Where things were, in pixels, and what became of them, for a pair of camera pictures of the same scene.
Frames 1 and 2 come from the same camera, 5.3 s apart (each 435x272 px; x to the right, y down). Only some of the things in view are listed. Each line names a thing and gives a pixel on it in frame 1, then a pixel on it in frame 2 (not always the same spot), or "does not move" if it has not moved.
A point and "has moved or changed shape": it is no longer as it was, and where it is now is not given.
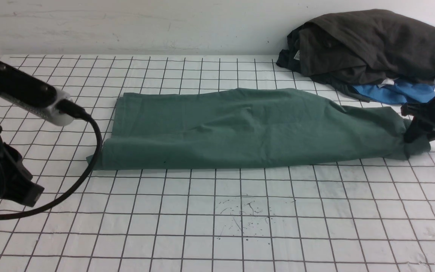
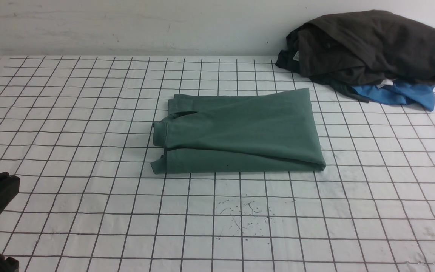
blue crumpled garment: (403, 91) does not move
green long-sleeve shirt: (159, 129) has moved or changed shape
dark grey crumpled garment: (364, 47) does not move
